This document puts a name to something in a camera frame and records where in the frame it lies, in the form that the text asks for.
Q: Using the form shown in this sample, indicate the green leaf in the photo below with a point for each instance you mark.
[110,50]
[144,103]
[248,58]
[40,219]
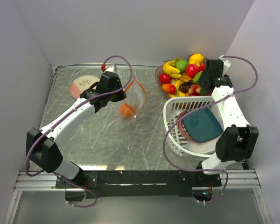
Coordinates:
[197,76]

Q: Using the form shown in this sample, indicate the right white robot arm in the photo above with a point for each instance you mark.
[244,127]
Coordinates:
[238,139]

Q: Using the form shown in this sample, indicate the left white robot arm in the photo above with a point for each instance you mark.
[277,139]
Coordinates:
[42,146]

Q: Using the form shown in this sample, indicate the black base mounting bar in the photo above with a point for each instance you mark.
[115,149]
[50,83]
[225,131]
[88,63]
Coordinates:
[144,183]

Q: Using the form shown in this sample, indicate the aluminium frame rail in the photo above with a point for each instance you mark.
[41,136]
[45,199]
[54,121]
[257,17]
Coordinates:
[238,179]

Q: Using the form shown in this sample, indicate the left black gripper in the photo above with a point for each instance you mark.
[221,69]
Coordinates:
[120,97]

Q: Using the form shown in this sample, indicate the yellow lemon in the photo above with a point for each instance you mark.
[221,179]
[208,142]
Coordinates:
[198,57]

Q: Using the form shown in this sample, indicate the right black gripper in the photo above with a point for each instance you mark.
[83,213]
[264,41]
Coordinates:
[203,78]

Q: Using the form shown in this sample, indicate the white plate in basket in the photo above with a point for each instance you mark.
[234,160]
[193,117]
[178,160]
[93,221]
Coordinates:
[201,147]

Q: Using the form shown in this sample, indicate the pink and cream plate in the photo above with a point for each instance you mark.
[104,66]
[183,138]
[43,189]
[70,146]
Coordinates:
[80,84]

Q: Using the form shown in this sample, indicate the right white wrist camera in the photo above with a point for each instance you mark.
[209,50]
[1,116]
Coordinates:
[226,63]

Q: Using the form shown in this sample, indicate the yellow banana bunch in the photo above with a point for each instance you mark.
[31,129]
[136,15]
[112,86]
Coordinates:
[170,69]

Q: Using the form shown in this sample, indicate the red apple front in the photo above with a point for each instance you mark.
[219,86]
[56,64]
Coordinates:
[164,78]

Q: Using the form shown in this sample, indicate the clear brown fruit bowl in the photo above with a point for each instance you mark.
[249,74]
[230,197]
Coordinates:
[178,82]

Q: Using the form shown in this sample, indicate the teal plate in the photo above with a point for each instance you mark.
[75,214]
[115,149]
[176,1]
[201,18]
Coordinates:
[202,125]

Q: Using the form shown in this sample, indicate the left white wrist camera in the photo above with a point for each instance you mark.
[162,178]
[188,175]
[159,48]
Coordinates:
[109,68]

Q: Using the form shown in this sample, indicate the clear orange zip top bag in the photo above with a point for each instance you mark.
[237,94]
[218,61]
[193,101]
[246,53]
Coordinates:
[136,97]

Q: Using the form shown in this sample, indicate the pink plate in basket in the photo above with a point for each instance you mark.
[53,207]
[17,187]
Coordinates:
[181,129]

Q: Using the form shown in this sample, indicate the orange fruit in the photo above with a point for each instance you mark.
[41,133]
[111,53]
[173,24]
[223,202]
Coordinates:
[126,111]

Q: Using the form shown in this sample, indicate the red apple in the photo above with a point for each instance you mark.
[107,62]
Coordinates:
[192,70]
[164,78]

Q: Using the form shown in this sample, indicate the dark purple plum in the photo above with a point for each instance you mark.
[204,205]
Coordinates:
[185,87]

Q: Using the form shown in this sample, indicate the lychee cluster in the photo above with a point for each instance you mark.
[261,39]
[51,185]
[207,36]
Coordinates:
[194,90]

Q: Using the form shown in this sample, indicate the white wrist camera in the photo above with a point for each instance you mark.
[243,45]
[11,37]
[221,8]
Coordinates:
[109,68]
[226,63]

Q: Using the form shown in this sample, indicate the tan ginger root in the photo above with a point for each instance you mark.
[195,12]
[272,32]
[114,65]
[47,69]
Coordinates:
[185,78]

